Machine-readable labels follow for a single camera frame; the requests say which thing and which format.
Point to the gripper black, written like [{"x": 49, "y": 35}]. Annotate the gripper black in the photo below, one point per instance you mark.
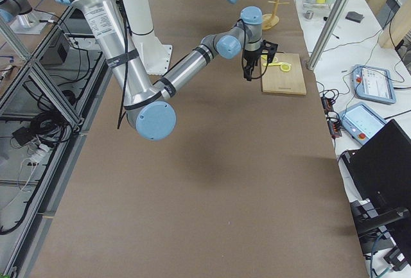
[{"x": 250, "y": 56}]

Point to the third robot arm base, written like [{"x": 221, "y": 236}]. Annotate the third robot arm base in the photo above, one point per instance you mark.
[{"x": 21, "y": 17}]

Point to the wooden cup storage rack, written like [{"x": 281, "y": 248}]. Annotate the wooden cup storage rack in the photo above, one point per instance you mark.
[{"x": 271, "y": 19}]

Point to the yellow plastic knife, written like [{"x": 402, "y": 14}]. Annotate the yellow plastic knife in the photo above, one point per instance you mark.
[{"x": 271, "y": 64}]

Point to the bamboo cutting board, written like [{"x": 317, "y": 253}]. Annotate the bamboo cutting board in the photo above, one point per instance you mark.
[{"x": 275, "y": 81}]

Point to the lemon slice on knife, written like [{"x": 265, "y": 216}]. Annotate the lemon slice on knife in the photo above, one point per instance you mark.
[{"x": 285, "y": 67}]

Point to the clear plastic tray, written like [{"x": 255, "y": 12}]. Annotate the clear plastic tray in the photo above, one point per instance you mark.
[{"x": 311, "y": 4}]

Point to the small metal cylinder weight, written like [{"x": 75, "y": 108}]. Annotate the small metal cylinder weight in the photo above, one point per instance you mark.
[{"x": 309, "y": 14}]

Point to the small black square pad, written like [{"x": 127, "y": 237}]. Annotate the small black square pad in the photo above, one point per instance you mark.
[{"x": 354, "y": 16}]

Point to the black orange usb hub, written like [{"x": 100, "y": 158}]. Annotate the black orange usb hub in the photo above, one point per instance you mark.
[{"x": 332, "y": 117}]

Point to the near teach pendant tablet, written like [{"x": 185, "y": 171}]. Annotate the near teach pendant tablet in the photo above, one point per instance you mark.
[{"x": 361, "y": 122}]

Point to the teach pendant tablet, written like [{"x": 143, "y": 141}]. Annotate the teach pendant tablet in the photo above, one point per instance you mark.
[
  {"x": 361, "y": 122},
  {"x": 373, "y": 84}
]

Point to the far teach pendant tablet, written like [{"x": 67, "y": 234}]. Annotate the far teach pendant tablet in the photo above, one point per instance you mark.
[{"x": 373, "y": 84}]

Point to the black monitor with stand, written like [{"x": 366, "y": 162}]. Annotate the black monitor with stand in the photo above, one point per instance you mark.
[{"x": 380, "y": 170}]

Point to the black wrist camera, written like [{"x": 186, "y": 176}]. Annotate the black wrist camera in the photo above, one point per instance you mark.
[{"x": 269, "y": 50}]

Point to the aluminium frame post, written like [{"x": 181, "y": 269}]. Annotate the aluminium frame post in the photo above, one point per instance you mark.
[{"x": 326, "y": 33}]

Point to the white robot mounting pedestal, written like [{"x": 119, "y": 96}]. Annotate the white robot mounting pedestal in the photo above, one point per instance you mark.
[{"x": 154, "y": 55}]

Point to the aluminium side frame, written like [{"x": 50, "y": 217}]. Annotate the aluminium side frame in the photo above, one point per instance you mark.
[{"x": 51, "y": 88}]

